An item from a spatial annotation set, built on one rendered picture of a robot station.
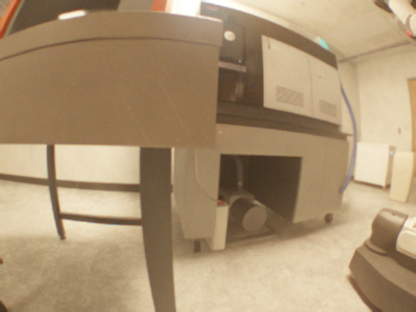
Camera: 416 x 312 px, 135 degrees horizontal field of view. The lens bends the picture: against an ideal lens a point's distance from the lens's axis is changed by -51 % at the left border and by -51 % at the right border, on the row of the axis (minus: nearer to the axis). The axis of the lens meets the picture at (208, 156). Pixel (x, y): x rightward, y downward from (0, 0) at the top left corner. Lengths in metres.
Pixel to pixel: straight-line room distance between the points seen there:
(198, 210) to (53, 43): 0.78
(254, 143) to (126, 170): 1.51
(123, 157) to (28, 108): 1.86
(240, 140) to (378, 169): 3.13
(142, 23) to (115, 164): 1.92
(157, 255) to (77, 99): 0.21
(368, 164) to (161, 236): 3.65
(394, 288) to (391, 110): 3.85
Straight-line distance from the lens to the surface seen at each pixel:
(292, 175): 1.14
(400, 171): 2.92
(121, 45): 0.16
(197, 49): 0.16
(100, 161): 2.08
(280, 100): 1.07
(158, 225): 0.24
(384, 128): 4.35
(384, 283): 0.84
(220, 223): 0.96
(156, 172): 0.21
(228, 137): 0.80
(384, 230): 0.94
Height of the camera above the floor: 0.60
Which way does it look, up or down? 5 degrees down
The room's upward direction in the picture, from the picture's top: 3 degrees clockwise
